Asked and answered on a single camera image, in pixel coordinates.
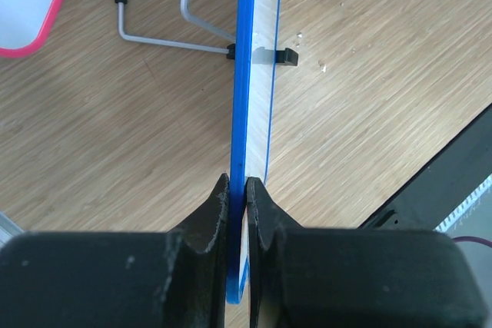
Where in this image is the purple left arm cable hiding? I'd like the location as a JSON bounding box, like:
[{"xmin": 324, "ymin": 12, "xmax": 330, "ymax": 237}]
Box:
[{"xmin": 453, "ymin": 235, "xmax": 492, "ymax": 247}]

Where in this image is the blue framed whiteboard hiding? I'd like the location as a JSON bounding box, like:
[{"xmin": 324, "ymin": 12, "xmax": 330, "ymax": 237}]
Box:
[{"xmin": 226, "ymin": 0, "xmax": 281, "ymax": 304}]

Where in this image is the aluminium frame rail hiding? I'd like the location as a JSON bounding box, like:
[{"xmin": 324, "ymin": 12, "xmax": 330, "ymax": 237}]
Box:
[{"xmin": 0, "ymin": 212, "xmax": 24, "ymax": 247}]

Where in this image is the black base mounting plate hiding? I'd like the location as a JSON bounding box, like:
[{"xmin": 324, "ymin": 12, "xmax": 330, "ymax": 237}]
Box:
[{"xmin": 359, "ymin": 106, "xmax": 491, "ymax": 230}]

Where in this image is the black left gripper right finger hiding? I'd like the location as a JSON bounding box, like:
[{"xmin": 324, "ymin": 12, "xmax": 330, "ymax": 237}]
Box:
[{"xmin": 245, "ymin": 177, "xmax": 488, "ymax": 327}]

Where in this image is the metal wire whiteboard stand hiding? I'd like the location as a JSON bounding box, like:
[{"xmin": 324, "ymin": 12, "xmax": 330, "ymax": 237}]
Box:
[{"xmin": 180, "ymin": 0, "xmax": 299, "ymax": 67}]

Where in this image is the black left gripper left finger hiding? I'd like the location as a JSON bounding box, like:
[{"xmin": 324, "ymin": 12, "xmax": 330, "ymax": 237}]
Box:
[{"xmin": 1, "ymin": 174, "xmax": 229, "ymax": 327}]

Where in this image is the white slotted cable duct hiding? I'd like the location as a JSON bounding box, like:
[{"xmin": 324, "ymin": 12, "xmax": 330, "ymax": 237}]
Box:
[{"xmin": 435, "ymin": 175, "xmax": 491, "ymax": 233}]

